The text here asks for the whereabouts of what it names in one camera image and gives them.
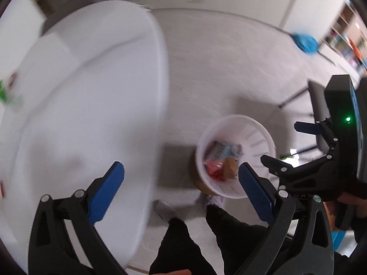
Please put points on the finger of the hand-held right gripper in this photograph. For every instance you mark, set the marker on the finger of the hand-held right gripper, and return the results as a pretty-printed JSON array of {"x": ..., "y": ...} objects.
[
  {"x": 286, "y": 172},
  {"x": 308, "y": 128}
]

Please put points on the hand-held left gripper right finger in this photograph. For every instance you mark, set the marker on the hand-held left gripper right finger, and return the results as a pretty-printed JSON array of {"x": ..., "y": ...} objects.
[{"x": 255, "y": 194}]

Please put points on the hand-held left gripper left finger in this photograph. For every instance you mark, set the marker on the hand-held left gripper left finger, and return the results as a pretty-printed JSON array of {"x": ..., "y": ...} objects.
[{"x": 106, "y": 194}]

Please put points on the brown cardboard piece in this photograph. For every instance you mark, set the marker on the brown cardboard piece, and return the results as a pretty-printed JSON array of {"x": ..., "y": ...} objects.
[{"x": 230, "y": 169}]

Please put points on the red wrapper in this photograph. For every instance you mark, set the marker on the red wrapper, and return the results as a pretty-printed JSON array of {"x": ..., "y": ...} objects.
[{"x": 215, "y": 171}]

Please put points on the white plastic trash bin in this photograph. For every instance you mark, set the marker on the white plastic trash bin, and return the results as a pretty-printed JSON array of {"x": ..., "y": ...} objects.
[{"x": 258, "y": 131}]

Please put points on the person's right hand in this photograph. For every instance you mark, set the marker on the person's right hand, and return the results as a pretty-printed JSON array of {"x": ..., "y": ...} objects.
[{"x": 329, "y": 209}]

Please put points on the grey chair with black legs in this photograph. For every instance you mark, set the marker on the grey chair with black legs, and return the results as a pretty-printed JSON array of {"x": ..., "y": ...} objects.
[{"x": 319, "y": 103}]

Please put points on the person's right grey shoe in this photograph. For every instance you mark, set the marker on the person's right grey shoe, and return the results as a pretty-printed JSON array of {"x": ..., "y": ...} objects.
[{"x": 215, "y": 202}]

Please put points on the person's grey shoe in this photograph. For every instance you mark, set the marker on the person's grey shoe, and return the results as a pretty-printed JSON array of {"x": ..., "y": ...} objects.
[
  {"x": 215, "y": 202},
  {"x": 166, "y": 210}
]

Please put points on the bookshelf with books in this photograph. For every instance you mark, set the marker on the bookshelf with books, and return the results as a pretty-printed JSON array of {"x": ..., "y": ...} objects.
[{"x": 349, "y": 43}]

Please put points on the person's left grey shoe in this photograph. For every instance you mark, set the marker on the person's left grey shoe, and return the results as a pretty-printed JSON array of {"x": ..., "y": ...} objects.
[{"x": 166, "y": 210}]

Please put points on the person's left leg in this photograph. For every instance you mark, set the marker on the person's left leg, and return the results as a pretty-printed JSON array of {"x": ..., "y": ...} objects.
[{"x": 180, "y": 249}]

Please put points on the small red scrap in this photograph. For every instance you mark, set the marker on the small red scrap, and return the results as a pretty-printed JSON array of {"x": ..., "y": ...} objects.
[{"x": 2, "y": 189}]

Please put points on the green plastic piece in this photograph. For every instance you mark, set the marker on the green plastic piece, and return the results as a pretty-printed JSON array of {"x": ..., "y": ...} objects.
[{"x": 3, "y": 90}]

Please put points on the small brown packet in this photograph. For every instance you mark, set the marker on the small brown packet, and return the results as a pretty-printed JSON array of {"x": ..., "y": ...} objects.
[{"x": 12, "y": 80}]

